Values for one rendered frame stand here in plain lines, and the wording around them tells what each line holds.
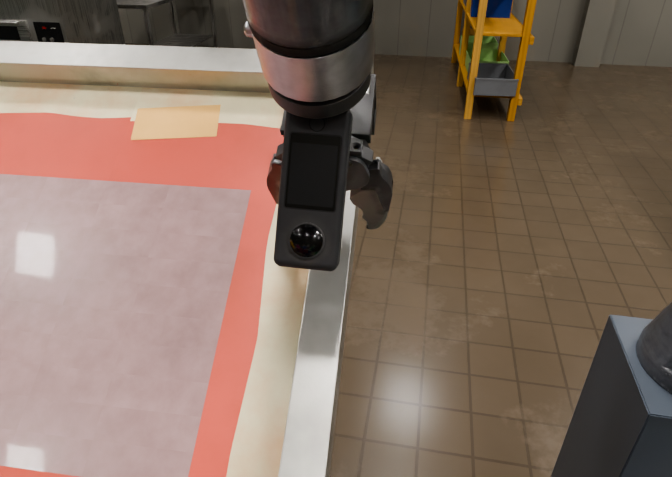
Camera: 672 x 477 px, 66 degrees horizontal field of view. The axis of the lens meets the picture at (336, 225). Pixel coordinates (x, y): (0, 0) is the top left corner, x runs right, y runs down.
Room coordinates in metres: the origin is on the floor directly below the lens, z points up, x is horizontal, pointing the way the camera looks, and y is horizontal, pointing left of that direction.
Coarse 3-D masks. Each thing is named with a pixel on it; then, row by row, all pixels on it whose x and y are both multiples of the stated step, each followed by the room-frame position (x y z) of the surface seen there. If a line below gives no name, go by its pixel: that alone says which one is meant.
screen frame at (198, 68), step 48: (0, 48) 0.68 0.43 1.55; (48, 48) 0.67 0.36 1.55; (96, 48) 0.66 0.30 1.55; (144, 48) 0.66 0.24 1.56; (192, 48) 0.65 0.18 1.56; (240, 48) 0.65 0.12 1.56; (336, 288) 0.38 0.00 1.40; (336, 336) 0.34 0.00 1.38; (336, 384) 0.31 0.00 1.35; (288, 432) 0.27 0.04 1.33
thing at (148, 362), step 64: (128, 128) 0.60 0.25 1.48; (256, 128) 0.58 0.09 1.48; (128, 192) 0.52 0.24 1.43; (192, 192) 0.51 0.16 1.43; (256, 192) 0.51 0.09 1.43; (128, 256) 0.45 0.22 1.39; (192, 256) 0.45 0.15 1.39; (256, 256) 0.44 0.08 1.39; (64, 320) 0.39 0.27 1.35; (128, 320) 0.39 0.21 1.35; (192, 320) 0.39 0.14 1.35; (256, 320) 0.38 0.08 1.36; (64, 384) 0.34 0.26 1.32; (128, 384) 0.34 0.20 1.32; (192, 384) 0.33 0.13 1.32; (64, 448) 0.29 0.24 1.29; (128, 448) 0.29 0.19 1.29; (192, 448) 0.29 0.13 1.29
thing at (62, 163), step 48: (0, 144) 0.59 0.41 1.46; (48, 144) 0.58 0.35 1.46; (96, 144) 0.58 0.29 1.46; (0, 192) 0.53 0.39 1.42; (48, 192) 0.53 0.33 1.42; (96, 192) 0.52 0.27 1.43; (0, 240) 0.48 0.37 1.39; (48, 240) 0.47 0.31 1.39; (0, 288) 0.43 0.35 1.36; (48, 288) 0.42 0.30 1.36; (0, 336) 0.38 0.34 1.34; (48, 336) 0.38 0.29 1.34; (0, 384) 0.34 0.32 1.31; (0, 432) 0.31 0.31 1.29
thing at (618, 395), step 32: (608, 320) 0.57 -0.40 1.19; (640, 320) 0.56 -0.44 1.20; (608, 352) 0.54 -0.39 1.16; (608, 384) 0.50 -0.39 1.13; (640, 384) 0.44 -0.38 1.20; (576, 416) 0.56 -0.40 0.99; (608, 416) 0.47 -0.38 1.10; (640, 416) 0.41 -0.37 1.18; (576, 448) 0.52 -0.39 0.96; (608, 448) 0.44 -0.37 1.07; (640, 448) 0.40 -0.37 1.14
